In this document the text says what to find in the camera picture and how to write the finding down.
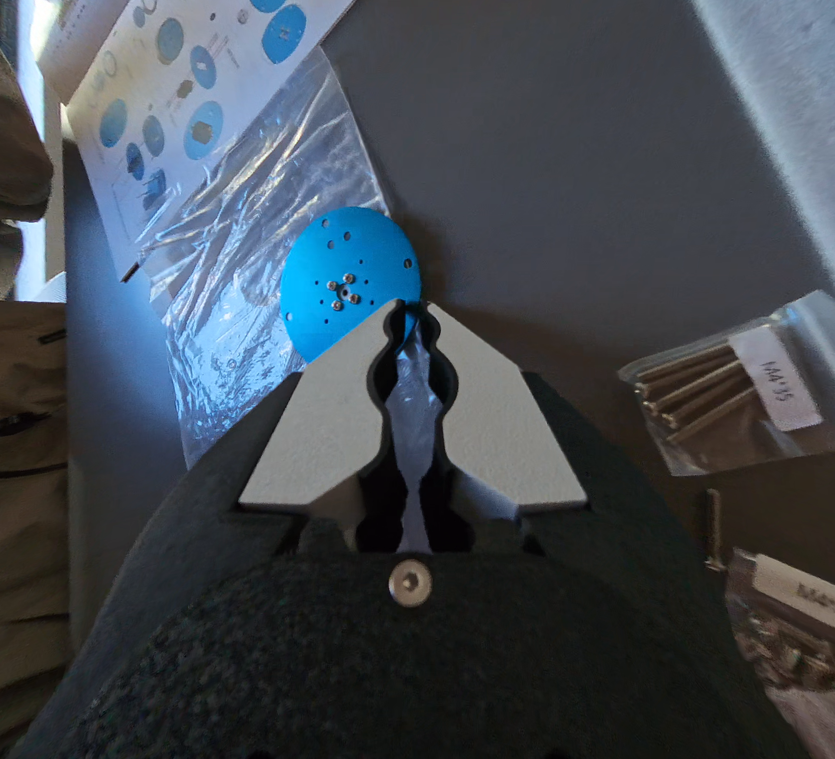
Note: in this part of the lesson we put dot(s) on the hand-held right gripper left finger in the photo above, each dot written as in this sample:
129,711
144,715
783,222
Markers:
326,433

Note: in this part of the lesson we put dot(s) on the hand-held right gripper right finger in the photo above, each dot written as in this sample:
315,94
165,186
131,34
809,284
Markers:
502,433

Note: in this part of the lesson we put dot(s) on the blue round disc plate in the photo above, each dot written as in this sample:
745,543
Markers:
352,250

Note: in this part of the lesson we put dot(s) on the clear plastic bag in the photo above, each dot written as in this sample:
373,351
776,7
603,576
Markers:
261,237

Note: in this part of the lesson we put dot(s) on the grey desk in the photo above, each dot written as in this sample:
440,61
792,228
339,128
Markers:
554,119

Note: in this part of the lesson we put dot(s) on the clear bag of long screws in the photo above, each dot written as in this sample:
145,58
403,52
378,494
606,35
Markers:
717,400

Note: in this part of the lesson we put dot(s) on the loose long screw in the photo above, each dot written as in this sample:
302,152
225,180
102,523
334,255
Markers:
714,530

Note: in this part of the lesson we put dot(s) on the pile of small screw bags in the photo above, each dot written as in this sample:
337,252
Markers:
783,654

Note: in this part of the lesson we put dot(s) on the open assembly manual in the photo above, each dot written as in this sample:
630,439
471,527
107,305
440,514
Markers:
215,2

